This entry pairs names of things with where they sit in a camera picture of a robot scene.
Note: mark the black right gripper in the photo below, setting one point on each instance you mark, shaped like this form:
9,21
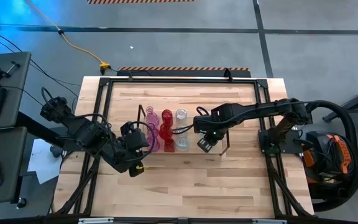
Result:
210,127

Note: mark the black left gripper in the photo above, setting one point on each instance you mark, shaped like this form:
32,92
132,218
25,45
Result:
135,140

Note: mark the clear ribbed cylinder vase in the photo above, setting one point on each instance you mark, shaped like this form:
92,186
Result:
182,143

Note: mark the pink glass vase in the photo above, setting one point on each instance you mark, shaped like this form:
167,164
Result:
152,119
153,130

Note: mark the red square-base glass vase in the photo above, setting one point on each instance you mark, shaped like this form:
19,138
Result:
169,146

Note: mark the large pink ribbed bottle vase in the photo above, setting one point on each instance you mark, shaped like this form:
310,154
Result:
155,146

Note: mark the clear diamond-cut glass vase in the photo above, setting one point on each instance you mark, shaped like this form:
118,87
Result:
181,115

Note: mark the round red glass vase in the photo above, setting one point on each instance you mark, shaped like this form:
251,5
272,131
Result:
165,132

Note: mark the tall red ribbed vase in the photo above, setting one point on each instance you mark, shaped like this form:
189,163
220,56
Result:
167,115

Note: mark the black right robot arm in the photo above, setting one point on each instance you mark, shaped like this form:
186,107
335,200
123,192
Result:
253,110

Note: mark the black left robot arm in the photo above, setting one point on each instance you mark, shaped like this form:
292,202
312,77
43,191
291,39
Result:
85,133

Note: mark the black hazard-striped floor mat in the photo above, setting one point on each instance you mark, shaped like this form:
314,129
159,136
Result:
135,1
182,72

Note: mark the white paper sheet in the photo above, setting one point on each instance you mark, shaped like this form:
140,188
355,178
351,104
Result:
42,161

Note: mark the small orange part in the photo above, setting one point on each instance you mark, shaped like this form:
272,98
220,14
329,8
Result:
309,158

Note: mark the grey desk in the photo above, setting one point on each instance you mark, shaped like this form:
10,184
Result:
8,149
14,81

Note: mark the black round knob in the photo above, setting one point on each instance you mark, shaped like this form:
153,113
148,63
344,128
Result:
21,203

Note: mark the orange and black tool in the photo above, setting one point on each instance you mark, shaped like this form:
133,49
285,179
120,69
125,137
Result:
344,155

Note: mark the wooden shelf with black frame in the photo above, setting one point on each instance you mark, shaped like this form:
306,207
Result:
192,149

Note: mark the small black rail clip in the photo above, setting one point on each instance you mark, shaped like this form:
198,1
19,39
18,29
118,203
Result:
130,75

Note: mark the black rail bracket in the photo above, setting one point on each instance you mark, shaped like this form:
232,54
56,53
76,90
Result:
227,74

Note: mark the silver aluminium bracket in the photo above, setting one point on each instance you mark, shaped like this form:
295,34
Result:
269,221
95,221

